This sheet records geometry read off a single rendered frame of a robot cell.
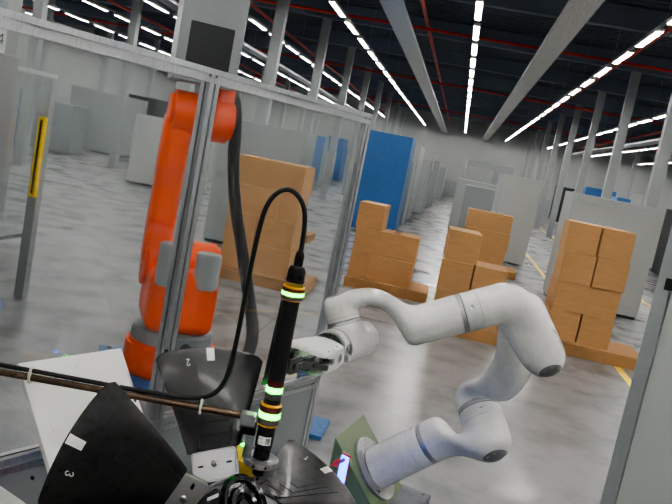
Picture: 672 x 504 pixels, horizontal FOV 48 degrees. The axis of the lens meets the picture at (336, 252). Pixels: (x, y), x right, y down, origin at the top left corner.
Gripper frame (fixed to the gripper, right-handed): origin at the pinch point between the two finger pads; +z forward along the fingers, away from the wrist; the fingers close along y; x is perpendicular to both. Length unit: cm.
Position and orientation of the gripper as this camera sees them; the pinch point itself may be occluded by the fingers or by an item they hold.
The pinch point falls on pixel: (287, 362)
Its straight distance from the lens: 151.6
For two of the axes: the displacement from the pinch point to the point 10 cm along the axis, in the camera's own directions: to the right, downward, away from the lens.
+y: -8.4, -2.3, 5.0
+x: 1.7, -9.7, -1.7
